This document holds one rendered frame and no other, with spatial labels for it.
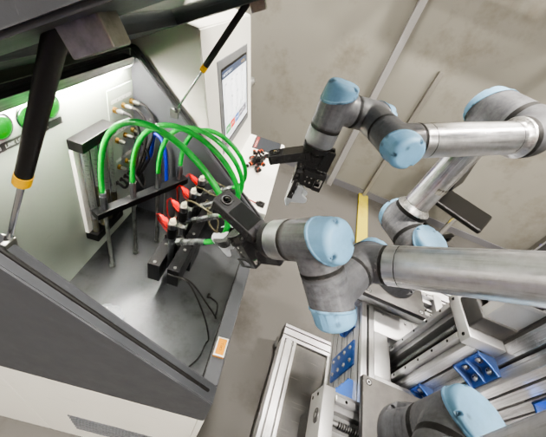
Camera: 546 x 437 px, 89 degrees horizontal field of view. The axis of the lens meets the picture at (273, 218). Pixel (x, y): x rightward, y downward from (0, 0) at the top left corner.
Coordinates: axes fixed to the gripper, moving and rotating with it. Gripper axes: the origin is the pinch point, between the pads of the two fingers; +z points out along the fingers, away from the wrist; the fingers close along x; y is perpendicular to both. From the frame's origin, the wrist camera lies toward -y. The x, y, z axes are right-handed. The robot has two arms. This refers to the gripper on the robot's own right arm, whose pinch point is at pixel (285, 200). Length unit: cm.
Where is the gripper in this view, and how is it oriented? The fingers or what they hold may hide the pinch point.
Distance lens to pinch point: 83.6
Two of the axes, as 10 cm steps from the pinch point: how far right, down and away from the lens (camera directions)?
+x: 1.5, -6.2, 7.7
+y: 9.5, 3.1, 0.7
